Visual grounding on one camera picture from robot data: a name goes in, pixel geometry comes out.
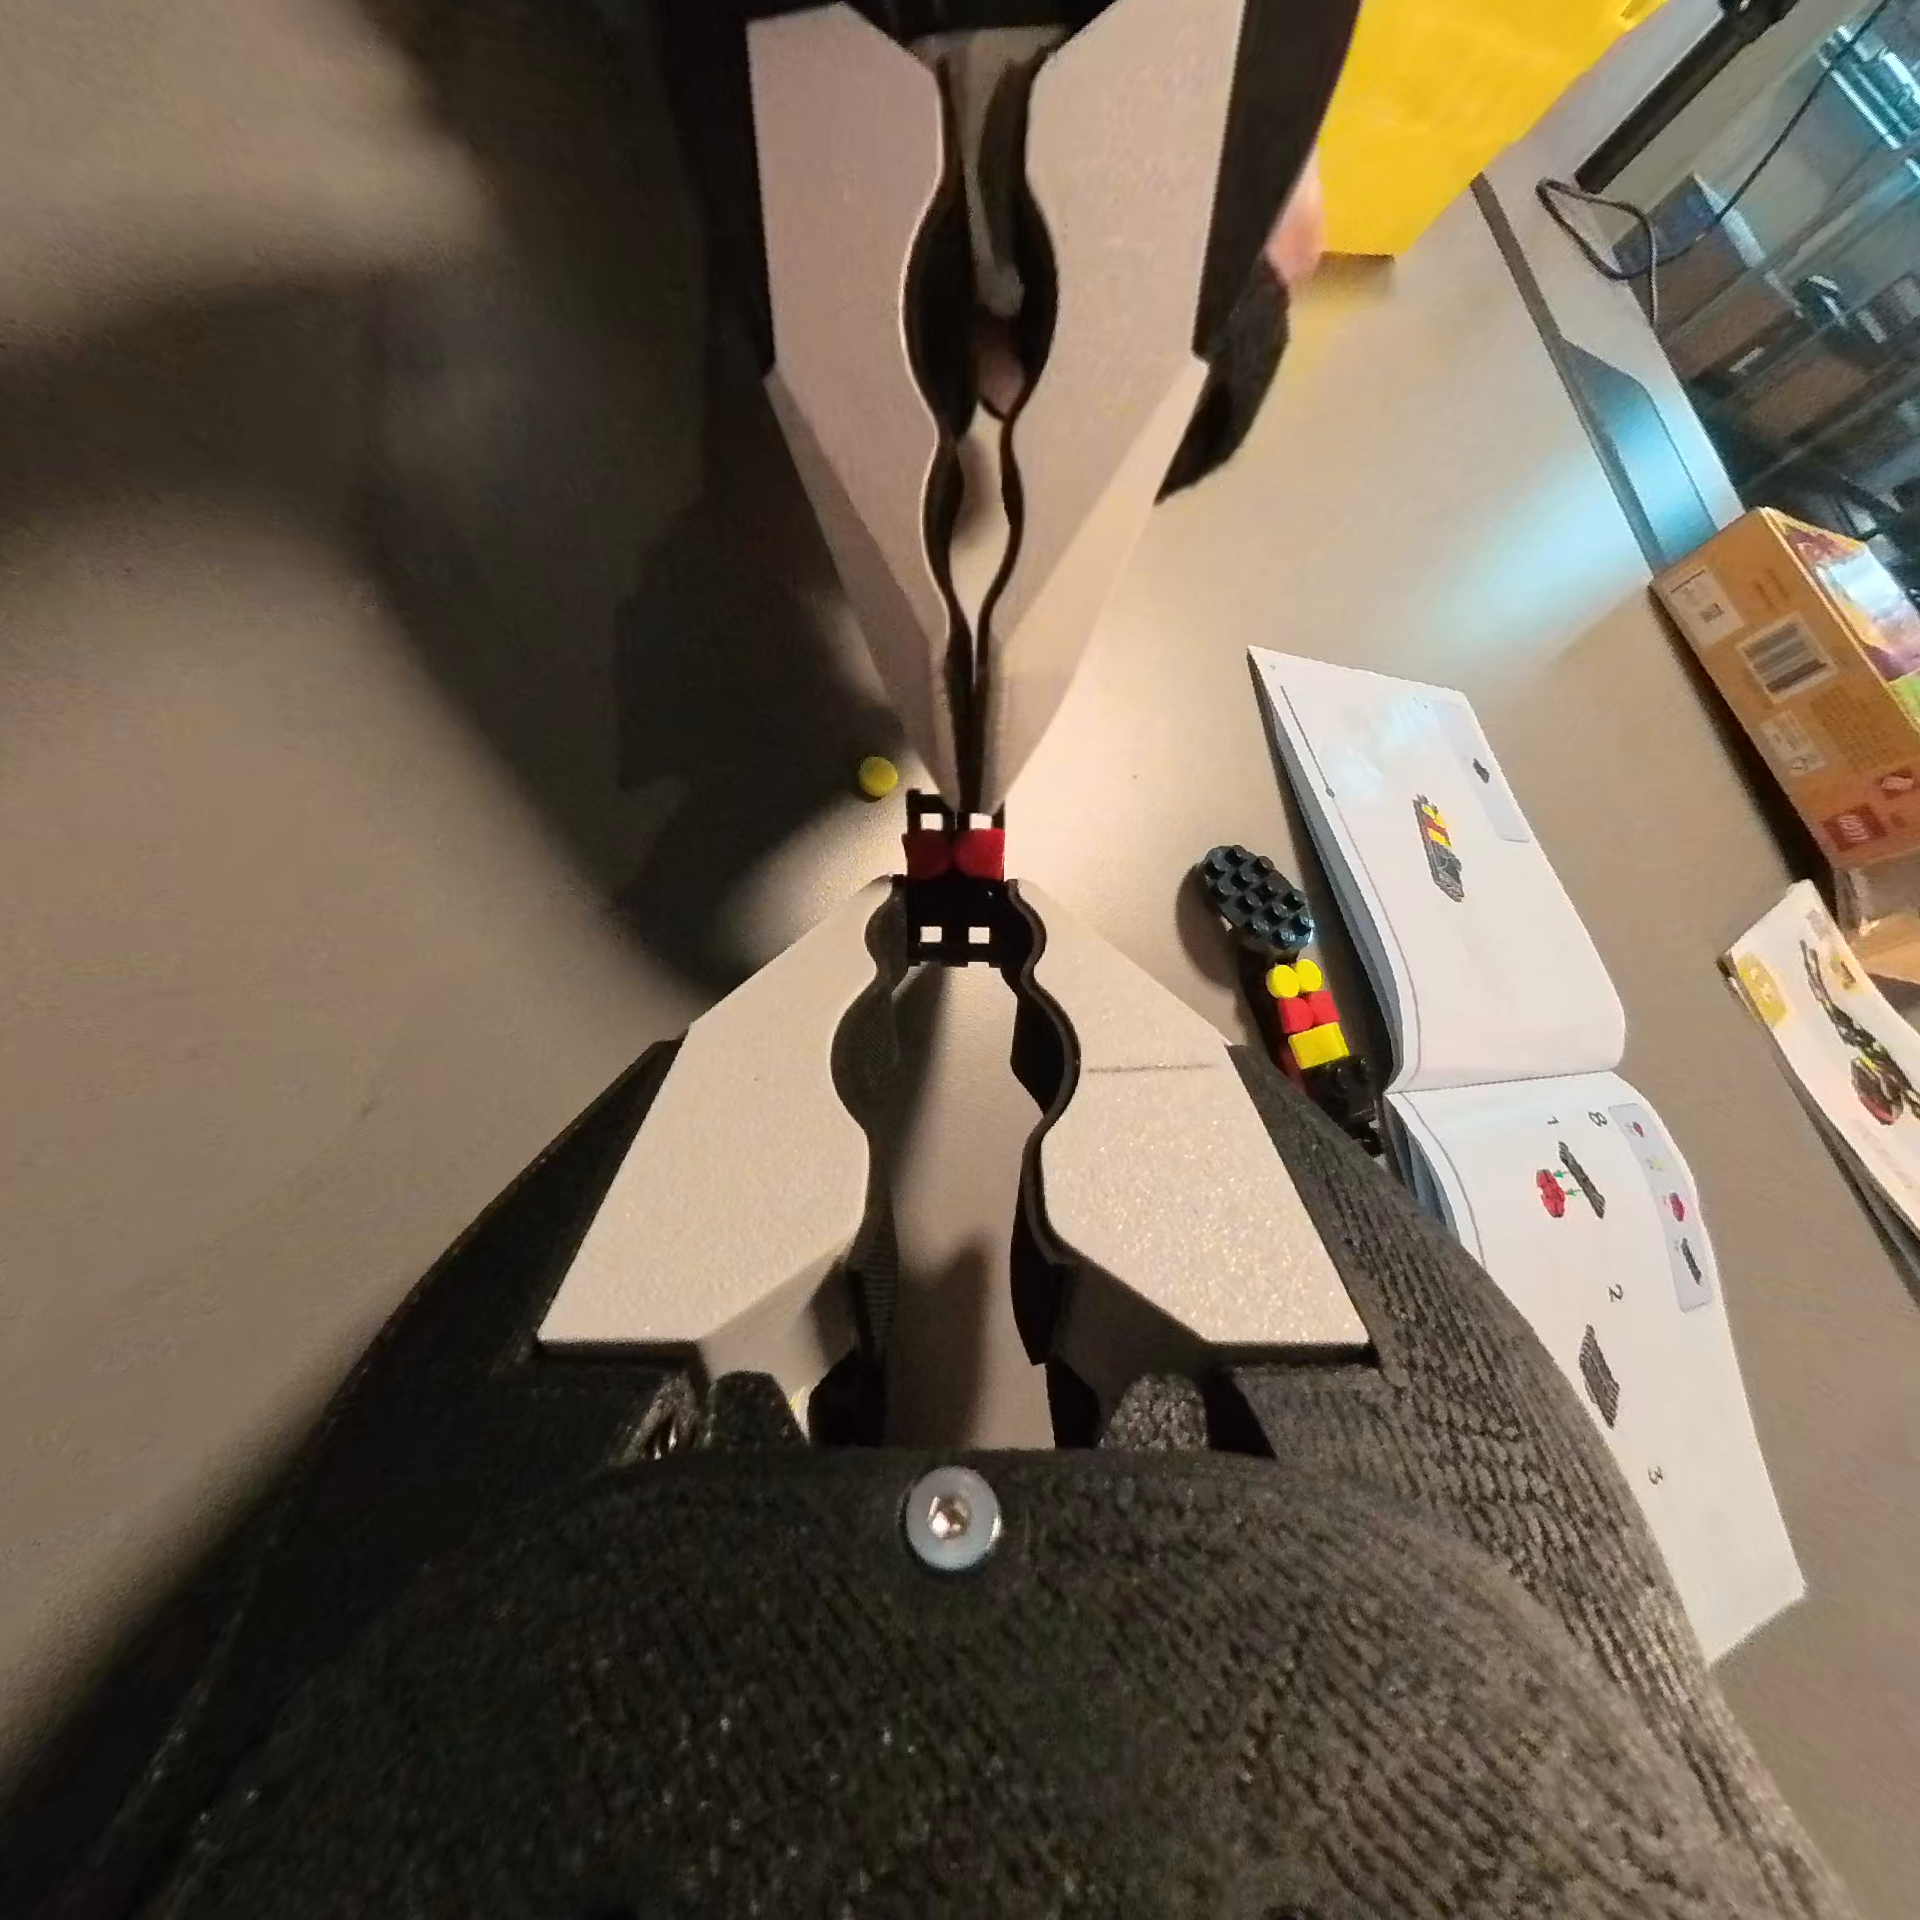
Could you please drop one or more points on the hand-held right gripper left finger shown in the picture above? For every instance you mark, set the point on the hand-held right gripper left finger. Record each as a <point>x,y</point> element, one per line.
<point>707,1200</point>

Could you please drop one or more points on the black lego plate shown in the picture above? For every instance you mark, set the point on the black lego plate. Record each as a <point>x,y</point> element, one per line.
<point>953,915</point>

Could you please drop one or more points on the small white yellow leaflet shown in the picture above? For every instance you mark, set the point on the small white yellow leaflet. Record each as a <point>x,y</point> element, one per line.
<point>1829,1037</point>

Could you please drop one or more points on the black stand pole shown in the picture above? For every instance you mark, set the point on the black stand pole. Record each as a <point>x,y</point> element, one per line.
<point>1680,91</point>

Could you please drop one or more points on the orange cardboard box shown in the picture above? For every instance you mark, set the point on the orange cardboard box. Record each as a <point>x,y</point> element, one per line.
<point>1785,663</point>

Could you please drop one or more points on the person's left hand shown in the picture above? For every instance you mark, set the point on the person's left hand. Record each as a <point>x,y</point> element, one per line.
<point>1237,389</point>

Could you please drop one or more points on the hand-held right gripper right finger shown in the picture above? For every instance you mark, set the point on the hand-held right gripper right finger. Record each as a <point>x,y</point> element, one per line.
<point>1201,1200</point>

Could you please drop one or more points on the yellow plastic bin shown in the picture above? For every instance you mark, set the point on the yellow plastic bin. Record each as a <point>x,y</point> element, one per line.
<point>1438,118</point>

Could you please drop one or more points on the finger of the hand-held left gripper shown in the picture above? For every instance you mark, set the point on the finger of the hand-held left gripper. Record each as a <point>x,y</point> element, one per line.
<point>837,299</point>
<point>1140,268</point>

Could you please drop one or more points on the white instruction booklet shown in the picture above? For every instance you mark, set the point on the white instruction booklet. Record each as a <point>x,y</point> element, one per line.
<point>1422,898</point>

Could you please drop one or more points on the black yellow red lego model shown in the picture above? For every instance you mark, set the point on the black yellow red lego model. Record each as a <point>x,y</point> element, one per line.
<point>1255,893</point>

